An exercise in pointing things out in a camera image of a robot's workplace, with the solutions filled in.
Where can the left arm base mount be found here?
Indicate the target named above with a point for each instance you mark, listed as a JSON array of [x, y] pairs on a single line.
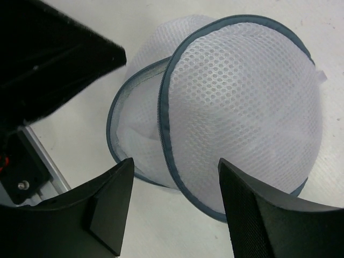
[[23, 171]]

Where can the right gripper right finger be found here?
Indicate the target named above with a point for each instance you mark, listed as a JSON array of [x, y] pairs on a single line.
[[266, 222]]

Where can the aluminium front rail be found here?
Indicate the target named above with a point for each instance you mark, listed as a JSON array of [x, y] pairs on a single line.
[[56, 184]]

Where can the white mesh laundry bag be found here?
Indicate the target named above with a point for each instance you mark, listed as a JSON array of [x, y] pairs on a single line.
[[242, 88]]

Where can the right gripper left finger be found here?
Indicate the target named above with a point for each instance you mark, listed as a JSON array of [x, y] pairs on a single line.
[[87, 221]]

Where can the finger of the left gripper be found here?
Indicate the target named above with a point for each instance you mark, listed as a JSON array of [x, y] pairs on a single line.
[[47, 58]]

